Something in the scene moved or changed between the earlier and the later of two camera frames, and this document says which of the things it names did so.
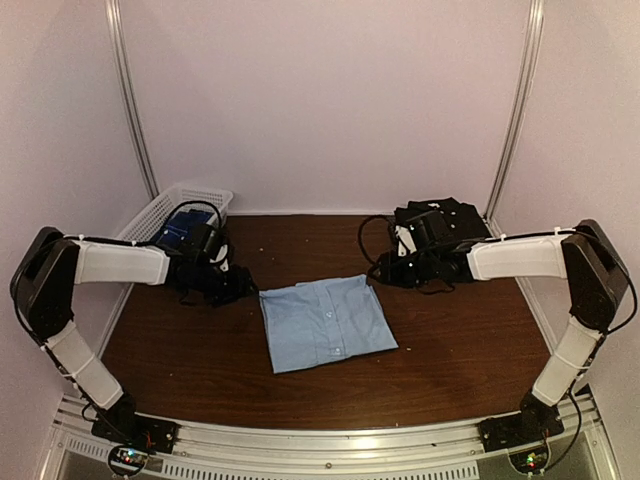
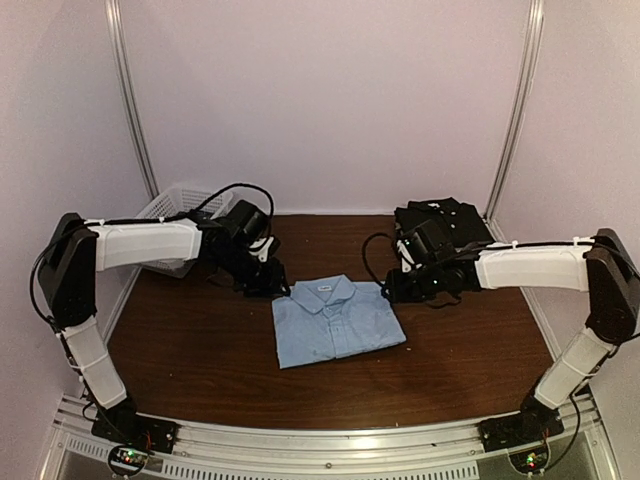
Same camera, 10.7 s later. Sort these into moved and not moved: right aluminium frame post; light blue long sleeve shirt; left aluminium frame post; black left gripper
Moved: black left gripper
Not moved: light blue long sleeve shirt; left aluminium frame post; right aluminium frame post
